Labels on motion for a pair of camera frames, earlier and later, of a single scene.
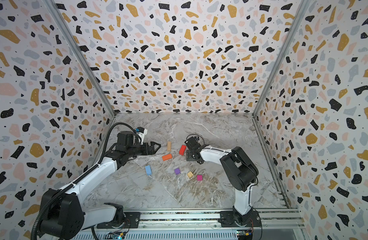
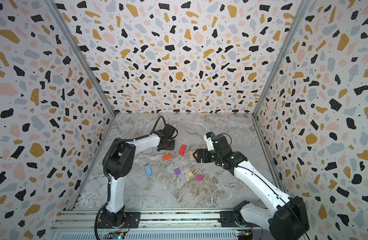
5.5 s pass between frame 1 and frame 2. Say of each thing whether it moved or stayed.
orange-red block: stayed
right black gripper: moved
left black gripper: moved
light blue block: stayed
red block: stayed
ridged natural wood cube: stayed
